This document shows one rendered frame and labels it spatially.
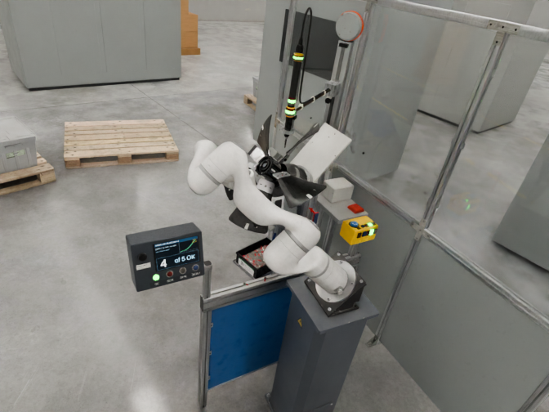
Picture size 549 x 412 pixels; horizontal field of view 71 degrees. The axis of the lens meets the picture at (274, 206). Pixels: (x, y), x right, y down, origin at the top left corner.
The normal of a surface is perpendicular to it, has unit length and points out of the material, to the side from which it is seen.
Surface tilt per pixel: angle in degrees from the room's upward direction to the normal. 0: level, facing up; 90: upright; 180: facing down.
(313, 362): 90
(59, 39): 90
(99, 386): 0
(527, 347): 90
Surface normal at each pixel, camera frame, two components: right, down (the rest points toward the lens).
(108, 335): 0.11, -0.84
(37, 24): 0.63, 0.48
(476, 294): -0.87, 0.17
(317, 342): -0.35, 0.47
